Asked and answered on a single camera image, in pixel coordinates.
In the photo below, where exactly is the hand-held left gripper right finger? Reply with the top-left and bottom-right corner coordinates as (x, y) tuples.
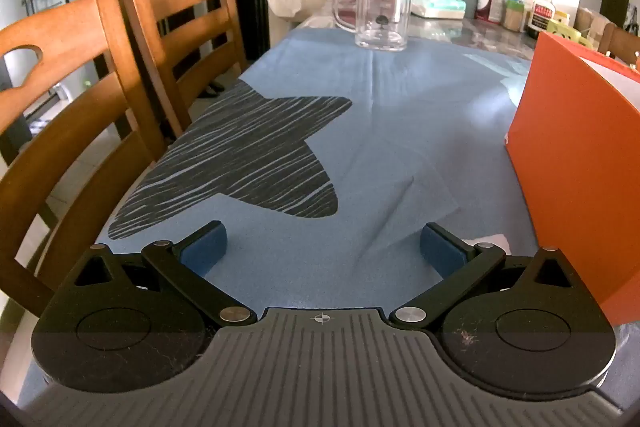
(389, 222), (583, 330)

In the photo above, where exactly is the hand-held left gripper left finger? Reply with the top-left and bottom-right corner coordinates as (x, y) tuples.
(72, 220), (258, 328)

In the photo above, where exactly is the orange cardboard box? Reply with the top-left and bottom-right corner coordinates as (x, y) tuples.
(505, 31), (640, 328)

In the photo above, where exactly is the blue tablecloth with dark stars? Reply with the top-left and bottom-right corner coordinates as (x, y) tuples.
(25, 24), (640, 388)

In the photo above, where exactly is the wooden chair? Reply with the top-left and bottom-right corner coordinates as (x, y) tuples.
(122, 0), (249, 140)
(597, 23), (640, 72)
(0, 0), (168, 318)

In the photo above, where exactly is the clear glass mug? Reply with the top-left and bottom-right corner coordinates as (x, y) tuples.
(331, 0), (416, 52)

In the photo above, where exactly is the yellow-green box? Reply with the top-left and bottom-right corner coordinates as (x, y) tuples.
(547, 19), (583, 40)

